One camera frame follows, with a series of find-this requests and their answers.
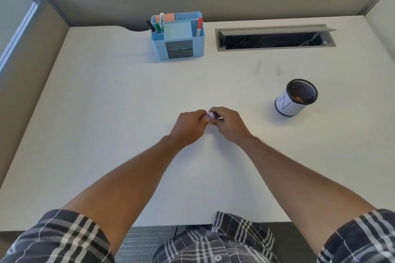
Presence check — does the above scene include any plaid shirt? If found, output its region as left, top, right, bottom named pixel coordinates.
left=0, top=209, right=395, bottom=263

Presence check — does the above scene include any person's left forearm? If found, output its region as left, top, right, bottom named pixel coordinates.
left=62, top=135, right=182, bottom=255

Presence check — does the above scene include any person's right hand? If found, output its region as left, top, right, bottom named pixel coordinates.
left=209, top=106, right=254, bottom=146

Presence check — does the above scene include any person's right forearm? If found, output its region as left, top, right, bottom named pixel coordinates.
left=239, top=135, right=377, bottom=255

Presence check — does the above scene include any window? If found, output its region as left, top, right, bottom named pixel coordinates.
left=0, top=0, right=39, bottom=72

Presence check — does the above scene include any person's left hand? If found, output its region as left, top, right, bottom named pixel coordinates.
left=168, top=110, right=210, bottom=149

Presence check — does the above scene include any blue sticky note pad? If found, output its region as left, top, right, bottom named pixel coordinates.
left=164, top=21, right=193, bottom=40

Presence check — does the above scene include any black mesh pen cup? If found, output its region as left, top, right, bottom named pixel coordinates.
left=275, top=79, right=318, bottom=117

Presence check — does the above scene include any grey desk cable tray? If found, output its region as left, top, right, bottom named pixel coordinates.
left=215, top=24, right=337, bottom=52

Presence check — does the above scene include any blue desk organizer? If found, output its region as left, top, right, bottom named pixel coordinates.
left=151, top=11, right=205, bottom=62

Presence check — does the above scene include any orange sticky note pad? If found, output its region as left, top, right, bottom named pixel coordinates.
left=154, top=13, right=175, bottom=24

